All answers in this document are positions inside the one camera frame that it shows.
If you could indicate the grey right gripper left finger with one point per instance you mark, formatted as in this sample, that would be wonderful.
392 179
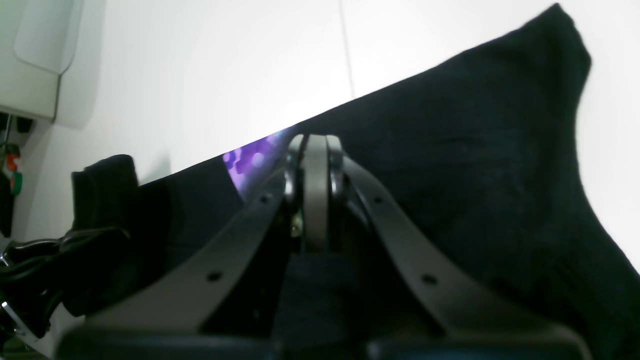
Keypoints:
180 302

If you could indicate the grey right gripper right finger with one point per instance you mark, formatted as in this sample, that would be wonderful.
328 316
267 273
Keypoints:
469 313

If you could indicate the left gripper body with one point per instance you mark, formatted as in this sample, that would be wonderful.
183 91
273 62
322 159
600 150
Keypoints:
75 270

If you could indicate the black T-shirt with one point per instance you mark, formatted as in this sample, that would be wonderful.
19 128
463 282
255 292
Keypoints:
478 152

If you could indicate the white right cabinet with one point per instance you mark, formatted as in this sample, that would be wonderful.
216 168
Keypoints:
50 55

